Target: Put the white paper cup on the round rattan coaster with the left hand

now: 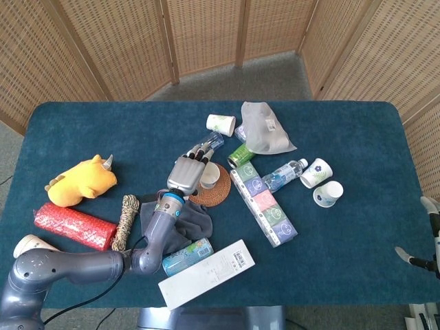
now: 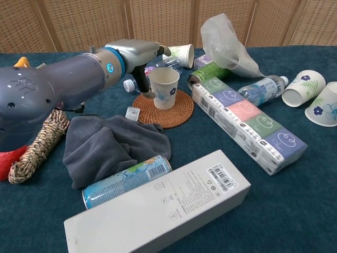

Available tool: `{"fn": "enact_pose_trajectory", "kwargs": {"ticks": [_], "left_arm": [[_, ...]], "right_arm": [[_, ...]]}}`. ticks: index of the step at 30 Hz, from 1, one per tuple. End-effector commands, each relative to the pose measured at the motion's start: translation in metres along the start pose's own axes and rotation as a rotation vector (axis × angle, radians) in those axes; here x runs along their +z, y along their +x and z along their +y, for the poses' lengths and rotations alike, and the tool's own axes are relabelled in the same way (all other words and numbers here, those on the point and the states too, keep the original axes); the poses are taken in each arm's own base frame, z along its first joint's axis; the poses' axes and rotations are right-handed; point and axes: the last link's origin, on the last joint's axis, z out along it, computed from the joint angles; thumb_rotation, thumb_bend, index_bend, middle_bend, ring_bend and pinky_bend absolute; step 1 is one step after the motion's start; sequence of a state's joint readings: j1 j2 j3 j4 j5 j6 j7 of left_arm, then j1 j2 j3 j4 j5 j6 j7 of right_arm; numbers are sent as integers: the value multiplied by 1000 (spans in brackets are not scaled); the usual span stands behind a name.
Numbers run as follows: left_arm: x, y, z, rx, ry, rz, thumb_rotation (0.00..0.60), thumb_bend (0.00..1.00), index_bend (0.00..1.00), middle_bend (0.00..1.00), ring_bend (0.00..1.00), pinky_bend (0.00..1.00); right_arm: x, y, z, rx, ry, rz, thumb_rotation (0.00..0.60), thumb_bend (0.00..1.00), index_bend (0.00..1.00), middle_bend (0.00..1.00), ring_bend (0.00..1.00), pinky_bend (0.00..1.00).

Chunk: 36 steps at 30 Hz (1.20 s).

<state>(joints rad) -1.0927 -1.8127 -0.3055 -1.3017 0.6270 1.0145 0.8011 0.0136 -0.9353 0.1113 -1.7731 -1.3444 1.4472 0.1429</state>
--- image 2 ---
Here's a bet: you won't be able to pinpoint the purple tissue packet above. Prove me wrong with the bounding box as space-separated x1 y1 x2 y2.
194 54 215 71

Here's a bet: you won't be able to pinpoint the red plastic bag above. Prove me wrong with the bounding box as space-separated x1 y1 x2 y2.
0 144 28 181

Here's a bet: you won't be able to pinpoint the yellow plush toy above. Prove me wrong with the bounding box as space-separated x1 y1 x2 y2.
13 56 47 71

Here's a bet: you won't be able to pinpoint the water bottle purple label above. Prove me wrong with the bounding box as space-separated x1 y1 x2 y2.
123 58 184 93

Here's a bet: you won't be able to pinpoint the translucent plastic bag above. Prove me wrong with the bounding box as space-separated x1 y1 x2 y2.
200 12 266 79

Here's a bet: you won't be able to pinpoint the long white cardboard box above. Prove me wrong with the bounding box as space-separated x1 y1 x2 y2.
63 149 252 253

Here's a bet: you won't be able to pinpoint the paper cup green leaf print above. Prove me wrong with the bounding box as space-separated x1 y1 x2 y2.
162 44 195 69

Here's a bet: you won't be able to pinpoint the multicolour tissue pack bundle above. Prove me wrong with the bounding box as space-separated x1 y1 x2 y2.
191 76 308 176

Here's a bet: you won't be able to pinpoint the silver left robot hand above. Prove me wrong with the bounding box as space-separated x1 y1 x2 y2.
105 38 172 99

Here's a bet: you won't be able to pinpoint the grey microfibre towel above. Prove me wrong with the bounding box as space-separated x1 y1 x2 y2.
62 113 172 190

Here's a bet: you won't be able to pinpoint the teal tablecloth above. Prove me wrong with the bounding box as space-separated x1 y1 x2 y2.
0 46 337 253

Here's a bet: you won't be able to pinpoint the green beverage can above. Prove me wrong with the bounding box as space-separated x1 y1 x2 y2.
187 63 232 92

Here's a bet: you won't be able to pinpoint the blue beverage can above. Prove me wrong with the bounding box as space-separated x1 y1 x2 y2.
82 154 173 210

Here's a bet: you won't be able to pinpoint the braided brown rope bundle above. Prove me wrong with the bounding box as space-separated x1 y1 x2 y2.
8 109 71 184

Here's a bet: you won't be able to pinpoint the brown woven rattan coaster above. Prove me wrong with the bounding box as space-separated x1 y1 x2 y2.
132 89 195 129

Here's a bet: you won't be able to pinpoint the paper cup large blue flowers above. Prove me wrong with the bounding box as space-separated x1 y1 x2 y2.
304 81 337 128

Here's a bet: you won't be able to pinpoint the rattan folding screen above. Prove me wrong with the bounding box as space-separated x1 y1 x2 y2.
0 0 337 53

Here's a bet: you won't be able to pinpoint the water bottle blue label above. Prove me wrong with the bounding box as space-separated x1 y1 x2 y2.
236 75 289 107

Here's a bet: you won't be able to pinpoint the paper cup fern flower print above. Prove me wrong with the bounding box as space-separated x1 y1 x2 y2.
281 70 326 108

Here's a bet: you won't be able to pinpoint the white cup blue flower print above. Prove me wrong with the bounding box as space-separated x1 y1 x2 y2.
148 66 181 110

